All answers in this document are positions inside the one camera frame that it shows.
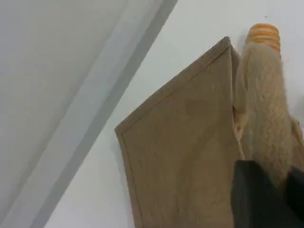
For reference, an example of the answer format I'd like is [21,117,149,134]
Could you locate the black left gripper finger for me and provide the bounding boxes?
[285,166,304,213]
[231,160,304,228]

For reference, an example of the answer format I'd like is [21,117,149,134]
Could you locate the brown burlap tote bag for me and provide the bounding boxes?
[114,36,304,228]

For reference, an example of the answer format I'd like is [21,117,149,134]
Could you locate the striped long bread roll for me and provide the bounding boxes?
[246,23,282,52]

